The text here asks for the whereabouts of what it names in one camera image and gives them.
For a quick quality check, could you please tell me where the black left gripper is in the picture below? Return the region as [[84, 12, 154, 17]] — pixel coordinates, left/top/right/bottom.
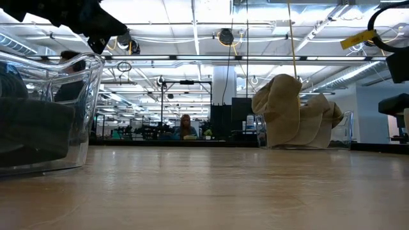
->
[[0, 0, 128, 38]]

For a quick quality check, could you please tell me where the dark grey baseball cap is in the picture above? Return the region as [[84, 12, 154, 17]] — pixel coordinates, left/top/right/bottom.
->
[[0, 145, 70, 167], [0, 62, 30, 100], [0, 96, 77, 151]]

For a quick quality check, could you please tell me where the beige baseball cap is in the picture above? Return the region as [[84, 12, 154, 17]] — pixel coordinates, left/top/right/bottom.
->
[[286, 93, 332, 149], [325, 101, 345, 130], [251, 73, 303, 148]]

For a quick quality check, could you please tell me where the clear plastic bin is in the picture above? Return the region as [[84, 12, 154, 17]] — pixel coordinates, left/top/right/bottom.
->
[[0, 50, 106, 177], [254, 109, 355, 150]]

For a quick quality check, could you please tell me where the person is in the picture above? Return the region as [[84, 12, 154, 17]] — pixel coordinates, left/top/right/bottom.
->
[[53, 50, 87, 104], [173, 114, 199, 141]]

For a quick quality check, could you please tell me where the long ceiling light strip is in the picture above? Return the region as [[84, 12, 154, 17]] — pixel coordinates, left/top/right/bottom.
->
[[104, 54, 388, 62]]

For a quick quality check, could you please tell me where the dark lab equipment row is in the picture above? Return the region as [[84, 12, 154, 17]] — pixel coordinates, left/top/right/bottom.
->
[[111, 123, 175, 141]]

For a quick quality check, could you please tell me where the black cabinet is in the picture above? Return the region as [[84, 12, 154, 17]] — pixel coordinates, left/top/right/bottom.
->
[[210, 96, 256, 142]]

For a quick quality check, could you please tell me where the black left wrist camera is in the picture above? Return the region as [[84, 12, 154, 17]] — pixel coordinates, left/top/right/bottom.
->
[[86, 34, 110, 55]]

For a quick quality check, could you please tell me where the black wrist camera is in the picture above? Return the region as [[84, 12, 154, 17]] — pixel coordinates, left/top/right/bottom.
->
[[86, 34, 110, 55], [385, 52, 409, 84]]

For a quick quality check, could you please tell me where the black gantry frame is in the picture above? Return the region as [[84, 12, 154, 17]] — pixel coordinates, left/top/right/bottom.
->
[[158, 79, 214, 142]]

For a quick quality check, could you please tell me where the black ceiling cord reel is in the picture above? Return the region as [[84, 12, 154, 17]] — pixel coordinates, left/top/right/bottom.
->
[[218, 27, 235, 47]]

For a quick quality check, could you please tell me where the black hanging cable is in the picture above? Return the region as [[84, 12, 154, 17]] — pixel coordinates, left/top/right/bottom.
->
[[245, 0, 250, 98]]

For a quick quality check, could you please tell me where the yellow extension cable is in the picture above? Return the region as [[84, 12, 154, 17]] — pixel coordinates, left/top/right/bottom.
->
[[286, 0, 302, 108]]

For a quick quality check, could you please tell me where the yellow cable tag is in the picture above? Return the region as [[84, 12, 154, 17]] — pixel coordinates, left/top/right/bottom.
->
[[339, 29, 378, 50]]

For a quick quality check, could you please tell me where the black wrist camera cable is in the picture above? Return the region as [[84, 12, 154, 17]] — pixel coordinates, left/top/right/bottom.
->
[[366, 0, 409, 54]]

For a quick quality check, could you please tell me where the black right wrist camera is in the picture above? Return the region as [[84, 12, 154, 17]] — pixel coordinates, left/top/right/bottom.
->
[[385, 52, 409, 84]]

